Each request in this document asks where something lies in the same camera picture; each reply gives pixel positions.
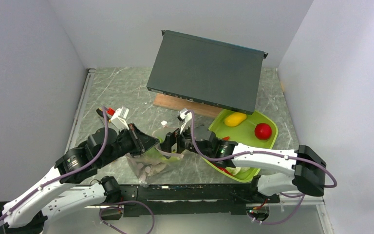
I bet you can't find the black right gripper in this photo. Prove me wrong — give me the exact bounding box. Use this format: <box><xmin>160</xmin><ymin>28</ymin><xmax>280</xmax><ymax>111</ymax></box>
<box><xmin>155</xmin><ymin>120</ymin><xmax>212</xmax><ymax>159</ymax></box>

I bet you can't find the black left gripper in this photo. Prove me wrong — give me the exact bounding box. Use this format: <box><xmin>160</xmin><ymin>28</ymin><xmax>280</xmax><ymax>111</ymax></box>
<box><xmin>98</xmin><ymin>122</ymin><xmax>160</xmax><ymax>167</ymax></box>

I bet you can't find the clear zip top bag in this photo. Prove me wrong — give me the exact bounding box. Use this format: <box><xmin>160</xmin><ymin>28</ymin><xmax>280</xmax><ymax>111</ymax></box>
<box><xmin>125</xmin><ymin>121</ymin><xmax>185</xmax><ymax>188</ymax></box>

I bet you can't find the red tomato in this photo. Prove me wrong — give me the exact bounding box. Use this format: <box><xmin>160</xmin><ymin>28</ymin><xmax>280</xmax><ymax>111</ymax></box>
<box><xmin>254</xmin><ymin>123</ymin><xmax>272</xmax><ymax>140</ymax></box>

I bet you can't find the green cabbage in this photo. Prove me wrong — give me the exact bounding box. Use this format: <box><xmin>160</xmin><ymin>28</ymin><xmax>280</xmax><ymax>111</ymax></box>
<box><xmin>146</xmin><ymin>146</ymin><xmax>180</xmax><ymax>164</ymax></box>

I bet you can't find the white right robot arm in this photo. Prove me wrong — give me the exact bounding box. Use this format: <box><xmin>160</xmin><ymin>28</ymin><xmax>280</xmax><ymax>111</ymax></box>
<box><xmin>160</xmin><ymin>128</ymin><xmax>327</xmax><ymax>202</ymax></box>

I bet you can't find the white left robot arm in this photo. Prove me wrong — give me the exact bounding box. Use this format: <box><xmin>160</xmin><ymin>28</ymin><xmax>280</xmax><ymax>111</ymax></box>
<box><xmin>0</xmin><ymin>123</ymin><xmax>159</xmax><ymax>234</ymax></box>

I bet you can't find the wooden block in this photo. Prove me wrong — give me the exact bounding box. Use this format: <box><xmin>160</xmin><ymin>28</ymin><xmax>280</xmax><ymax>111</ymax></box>
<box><xmin>153</xmin><ymin>94</ymin><xmax>223</xmax><ymax>118</ymax></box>

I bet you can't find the black yellow screwdriver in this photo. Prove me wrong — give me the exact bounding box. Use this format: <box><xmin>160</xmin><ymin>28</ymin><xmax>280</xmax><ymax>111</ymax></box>
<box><xmin>96</xmin><ymin>108</ymin><xmax>109</xmax><ymax>119</ymax></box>

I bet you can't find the long red chili pepper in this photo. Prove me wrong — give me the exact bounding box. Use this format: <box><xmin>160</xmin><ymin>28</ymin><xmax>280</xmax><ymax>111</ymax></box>
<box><xmin>218</xmin><ymin>167</ymin><xmax>232</xmax><ymax>176</ymax></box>

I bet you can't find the yellow bell pepper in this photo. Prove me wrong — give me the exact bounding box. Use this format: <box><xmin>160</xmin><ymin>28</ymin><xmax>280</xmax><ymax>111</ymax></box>
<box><xmin>224</xmin><ymin>112</ymin><xmax>247</xmax><ymax>127</ymax></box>

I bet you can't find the white cauliflower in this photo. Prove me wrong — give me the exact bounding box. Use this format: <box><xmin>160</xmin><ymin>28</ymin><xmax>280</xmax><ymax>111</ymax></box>
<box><xmin>230</xmin><ymin>167</ymin><xmax>250</xmax><ymax>176</ymax></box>

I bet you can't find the green plastic tray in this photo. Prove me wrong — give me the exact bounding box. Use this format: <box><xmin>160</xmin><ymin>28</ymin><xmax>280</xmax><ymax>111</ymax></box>
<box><xmin>203</xmin><ymin>110</ymin><xmax>278</xmax><ymax>183</ymax></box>

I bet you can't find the dark rack server chassis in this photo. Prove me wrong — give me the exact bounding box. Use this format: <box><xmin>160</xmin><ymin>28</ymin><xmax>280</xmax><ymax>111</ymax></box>
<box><xmin>146</xmin><ymin>30</ymin><xmax>268</xmax><ymax>114</ymax></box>

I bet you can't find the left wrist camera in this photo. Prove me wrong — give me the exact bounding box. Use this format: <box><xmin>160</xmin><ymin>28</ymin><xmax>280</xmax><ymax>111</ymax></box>
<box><xmin>107</xmin><ymin>106</ymin><xmax>129</xmax><ymax>130</ymax></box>

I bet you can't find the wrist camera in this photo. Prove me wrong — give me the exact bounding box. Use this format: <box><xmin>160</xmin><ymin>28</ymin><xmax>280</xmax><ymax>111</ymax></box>
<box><xmin>177</xmin><ymin>108</ymin><xmax>192</xmax><ymax>133</ymax></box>
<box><xmin>107</xmin><ymin>106</ymin><xmax>129</xmax><ymax>130</ymax></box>

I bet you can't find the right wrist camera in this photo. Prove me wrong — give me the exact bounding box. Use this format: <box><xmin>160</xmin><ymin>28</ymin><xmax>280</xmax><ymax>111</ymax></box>
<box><xmin>177</xmin><ymin>108</ymin><xmax>192</xmax><ymax>133</ymax></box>

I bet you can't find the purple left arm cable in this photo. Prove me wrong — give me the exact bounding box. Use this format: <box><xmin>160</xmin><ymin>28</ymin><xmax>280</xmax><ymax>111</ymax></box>
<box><xmin>0</xmin><ymin>106</ymin><xmax>110</xmax><ymax>234</ymax></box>

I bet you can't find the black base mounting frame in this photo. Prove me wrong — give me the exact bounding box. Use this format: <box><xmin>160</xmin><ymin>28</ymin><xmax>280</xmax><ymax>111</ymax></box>
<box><xmin>103</xmin><ymin>183</ymin><xmax>280</xmax><ymax>217</ymax></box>

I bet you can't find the aluminium rail left edge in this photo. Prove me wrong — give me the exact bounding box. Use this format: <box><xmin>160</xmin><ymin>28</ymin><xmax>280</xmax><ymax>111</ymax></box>
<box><xmin>64</xmin><ymin>68</ymin><xmax>96</xmax><ymax>154</ymax></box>

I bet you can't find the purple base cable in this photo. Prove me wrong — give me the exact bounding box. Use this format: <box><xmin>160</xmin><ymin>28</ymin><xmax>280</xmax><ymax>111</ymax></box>
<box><xmin>98</xmin><ymin>200</ymin><xmax>157</xmax><ymax>234</ymax></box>

